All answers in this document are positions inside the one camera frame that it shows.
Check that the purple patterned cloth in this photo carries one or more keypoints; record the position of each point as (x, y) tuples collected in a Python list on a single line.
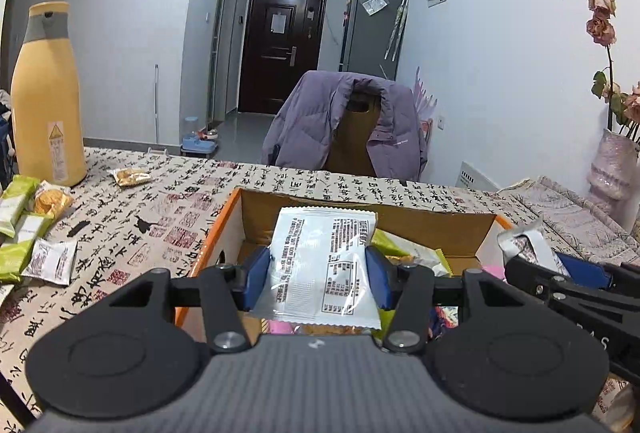
[(570, 218)]

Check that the silver snack packet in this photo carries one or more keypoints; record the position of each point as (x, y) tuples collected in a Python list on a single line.
[(530, 243)]

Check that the dark entrance door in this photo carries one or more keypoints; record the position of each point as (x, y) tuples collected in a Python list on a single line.
[(280, 78)]

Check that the grey refrigerator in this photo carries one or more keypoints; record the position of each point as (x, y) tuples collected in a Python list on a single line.
[(370, 43)]

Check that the red blue snack packet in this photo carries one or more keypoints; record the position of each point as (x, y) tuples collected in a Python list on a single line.
[(445, 319)]

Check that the yellow thermos bottle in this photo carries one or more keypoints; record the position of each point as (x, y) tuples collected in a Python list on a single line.
[(47, 113)]

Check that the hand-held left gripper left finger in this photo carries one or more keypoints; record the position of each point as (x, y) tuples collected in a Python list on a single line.
[(256, 278)]

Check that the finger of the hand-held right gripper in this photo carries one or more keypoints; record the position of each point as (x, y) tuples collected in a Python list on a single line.
[(585, 270), (537, 278)]

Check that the clear plastic bag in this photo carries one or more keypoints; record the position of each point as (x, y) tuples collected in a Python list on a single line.
[(375, 4)]

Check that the hanging folded umbrella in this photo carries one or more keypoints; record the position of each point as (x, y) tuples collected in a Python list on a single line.
[(397, 28)]

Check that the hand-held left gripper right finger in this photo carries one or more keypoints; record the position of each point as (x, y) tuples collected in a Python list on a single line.
[(378, 275)]

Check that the pink hanger rack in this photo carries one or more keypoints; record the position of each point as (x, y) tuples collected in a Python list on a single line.
[(422, 95)]

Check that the wooden chair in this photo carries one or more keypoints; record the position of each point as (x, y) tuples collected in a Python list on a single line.
[(352, 143)]

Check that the dried pink flowers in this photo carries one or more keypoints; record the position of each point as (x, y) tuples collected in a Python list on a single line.
[(600, 25)]

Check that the small clear crisp packet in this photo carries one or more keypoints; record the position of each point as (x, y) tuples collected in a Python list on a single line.
[(131, 176)]

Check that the clear crisp snack packet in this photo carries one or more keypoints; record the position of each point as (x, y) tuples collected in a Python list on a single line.
[(50, 200)]

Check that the white paper notice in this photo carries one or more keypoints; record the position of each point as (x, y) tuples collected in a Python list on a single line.
[(278, 23)]

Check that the clear jar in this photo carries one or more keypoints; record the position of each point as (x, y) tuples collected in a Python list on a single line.
[(190, 127)]

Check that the purple padded jacket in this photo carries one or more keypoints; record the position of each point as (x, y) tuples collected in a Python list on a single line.
[(305, 128)]

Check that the dark blue bag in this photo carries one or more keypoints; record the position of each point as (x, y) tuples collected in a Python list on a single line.
[(5, 143)]

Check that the grey side door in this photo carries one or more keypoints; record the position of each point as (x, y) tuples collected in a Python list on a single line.
[(226, 63)]

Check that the pink vase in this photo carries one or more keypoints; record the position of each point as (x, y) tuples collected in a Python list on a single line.
[(612, 168)]

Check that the red orange cardboard box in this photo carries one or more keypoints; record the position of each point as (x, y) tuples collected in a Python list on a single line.
[(440, 223)]

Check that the blue pet bowl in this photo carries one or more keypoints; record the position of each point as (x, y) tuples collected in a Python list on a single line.
[(199, 146)]

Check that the white wall socket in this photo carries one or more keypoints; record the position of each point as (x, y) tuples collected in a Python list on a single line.
[(441, 121)]

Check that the green white snack packet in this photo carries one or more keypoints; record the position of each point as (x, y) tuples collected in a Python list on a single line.
[(15, 205), (17, 258)]

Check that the lime green snack packet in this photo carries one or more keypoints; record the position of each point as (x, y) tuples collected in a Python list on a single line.
[(385, 239)]

